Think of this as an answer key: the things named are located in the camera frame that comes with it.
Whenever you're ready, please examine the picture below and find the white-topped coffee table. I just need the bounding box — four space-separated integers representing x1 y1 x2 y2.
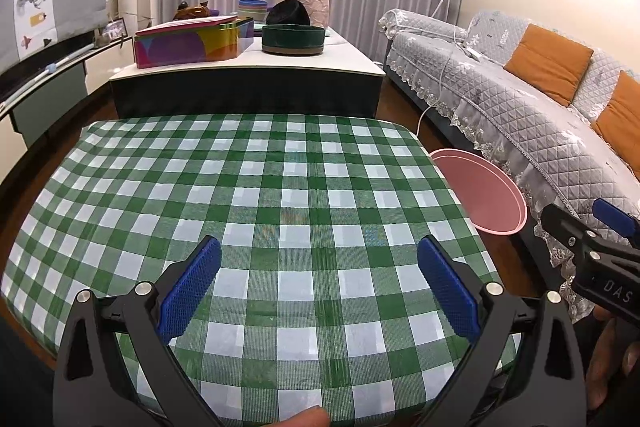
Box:
109 25 387 120

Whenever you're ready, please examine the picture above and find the person's right hand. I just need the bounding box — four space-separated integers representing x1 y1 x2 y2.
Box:
585 307 640 413

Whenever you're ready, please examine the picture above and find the green checked tablecloth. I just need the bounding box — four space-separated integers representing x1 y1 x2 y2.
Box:
0 113 523 425

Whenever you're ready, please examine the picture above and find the dark green round basin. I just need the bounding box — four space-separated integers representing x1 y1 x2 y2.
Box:
261 24 326 56

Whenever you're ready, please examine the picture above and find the pink plastic basin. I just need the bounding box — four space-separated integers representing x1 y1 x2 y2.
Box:
429 148 528 236

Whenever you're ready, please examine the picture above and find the white power cable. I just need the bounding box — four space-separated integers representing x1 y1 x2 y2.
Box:
414 44 476 138

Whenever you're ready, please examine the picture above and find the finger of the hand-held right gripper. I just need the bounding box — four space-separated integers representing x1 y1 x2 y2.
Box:
541 203 603 258
592 198 640 250

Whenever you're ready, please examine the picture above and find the grey quilted sofa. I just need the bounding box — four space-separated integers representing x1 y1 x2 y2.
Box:
377 8 640 323

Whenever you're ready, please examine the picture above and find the black hat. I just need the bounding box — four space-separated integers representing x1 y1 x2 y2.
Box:
265 0 311 26

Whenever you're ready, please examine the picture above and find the multicoloured storage box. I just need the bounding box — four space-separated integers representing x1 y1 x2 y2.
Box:
132 17 255 70

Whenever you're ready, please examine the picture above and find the brown figurine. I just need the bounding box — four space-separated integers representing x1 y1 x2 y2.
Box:
172 0 211 22

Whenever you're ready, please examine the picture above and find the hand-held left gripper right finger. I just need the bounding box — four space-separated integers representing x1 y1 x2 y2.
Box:
416 234 586 427

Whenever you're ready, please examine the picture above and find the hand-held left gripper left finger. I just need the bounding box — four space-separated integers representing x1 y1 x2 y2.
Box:
52 235 223 427

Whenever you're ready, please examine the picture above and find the person's left hand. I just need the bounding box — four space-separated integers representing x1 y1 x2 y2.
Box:
270 406 331 427

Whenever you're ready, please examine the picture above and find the small photo frame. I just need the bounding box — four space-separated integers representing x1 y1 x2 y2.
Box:
102 19 127 42

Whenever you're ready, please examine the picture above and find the orange cushion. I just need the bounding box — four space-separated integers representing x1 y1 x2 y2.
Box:
502 24 595 108
590 70 640 168

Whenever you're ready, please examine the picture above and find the stack of coloured bowls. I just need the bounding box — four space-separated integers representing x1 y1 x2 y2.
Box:
237 0 268 24

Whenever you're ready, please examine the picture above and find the pink quilted basket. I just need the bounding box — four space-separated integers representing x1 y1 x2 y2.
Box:
276 0 331 28

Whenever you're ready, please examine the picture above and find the dark television cabinet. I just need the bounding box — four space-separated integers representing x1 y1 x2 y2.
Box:
0 29 136 148

